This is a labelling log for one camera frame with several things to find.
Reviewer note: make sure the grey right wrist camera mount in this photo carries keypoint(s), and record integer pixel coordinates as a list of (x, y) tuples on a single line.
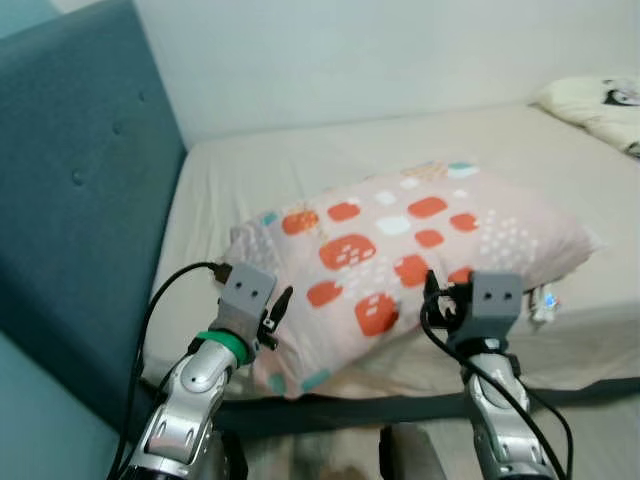
[(497, 298)]

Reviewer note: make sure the pink pillow with orange blotches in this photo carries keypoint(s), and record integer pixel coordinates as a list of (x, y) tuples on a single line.
[(500, 230)]

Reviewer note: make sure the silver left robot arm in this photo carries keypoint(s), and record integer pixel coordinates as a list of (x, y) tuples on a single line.
[(185, 425)]

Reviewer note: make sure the bed with cream sheet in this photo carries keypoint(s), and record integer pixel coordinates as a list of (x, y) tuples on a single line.
[(330, 150)]

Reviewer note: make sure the teal upholstered headboard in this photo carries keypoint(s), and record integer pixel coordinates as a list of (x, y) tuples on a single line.
[(70, 200)]

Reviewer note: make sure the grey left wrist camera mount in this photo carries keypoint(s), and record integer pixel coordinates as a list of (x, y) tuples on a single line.
[(245, 292)]

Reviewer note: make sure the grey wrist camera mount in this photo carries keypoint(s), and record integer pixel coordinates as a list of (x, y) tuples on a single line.
[(497, 298), (245, 292)]

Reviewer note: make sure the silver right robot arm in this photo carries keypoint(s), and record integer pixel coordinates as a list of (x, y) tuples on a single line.
[(495, 410)]

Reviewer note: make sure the cream cartoon print quilt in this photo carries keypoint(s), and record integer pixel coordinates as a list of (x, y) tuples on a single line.
[(595, 110)]

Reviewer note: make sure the white plastic packet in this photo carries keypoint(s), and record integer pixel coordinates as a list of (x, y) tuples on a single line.
[(545, 300)]

